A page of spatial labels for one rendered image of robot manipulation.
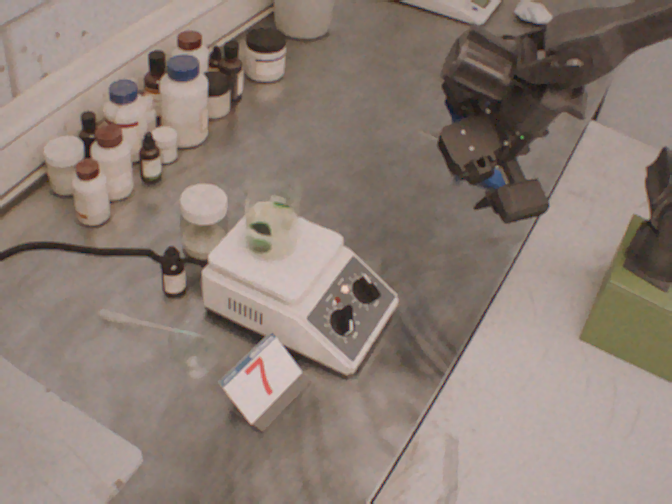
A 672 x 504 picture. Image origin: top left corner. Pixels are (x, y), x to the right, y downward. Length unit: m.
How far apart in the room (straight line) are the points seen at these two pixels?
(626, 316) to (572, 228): 0.24
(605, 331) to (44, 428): 0.66
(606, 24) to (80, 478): 0.68
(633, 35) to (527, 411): 0.43
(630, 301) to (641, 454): 0.18
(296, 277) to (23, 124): 0.45
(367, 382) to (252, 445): 0.15
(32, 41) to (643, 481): 0.96
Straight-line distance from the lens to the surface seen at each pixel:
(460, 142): 0.83
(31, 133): 1.11
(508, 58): 0.79
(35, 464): 0.83
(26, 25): 1.10
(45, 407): 0.87
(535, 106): 0.80
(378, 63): 1.41
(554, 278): 1.07
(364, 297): 0.90
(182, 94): 1.12
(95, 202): 1.03
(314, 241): 0.90
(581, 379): 0.97
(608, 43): 0.77
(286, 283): 0.86
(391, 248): 1.04
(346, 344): 0.87
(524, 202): 0.86
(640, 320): 0.96
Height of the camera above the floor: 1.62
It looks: 45 degrees down
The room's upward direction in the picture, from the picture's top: 8 degrees clockwise
